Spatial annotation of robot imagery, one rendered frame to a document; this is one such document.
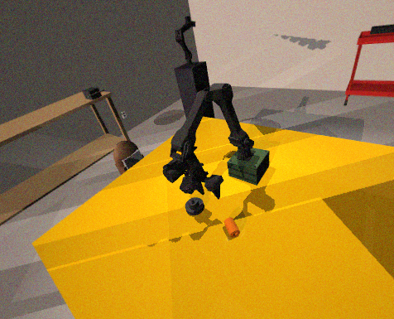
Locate orange cylinder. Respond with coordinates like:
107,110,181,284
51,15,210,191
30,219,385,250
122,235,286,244
224,217,240,238

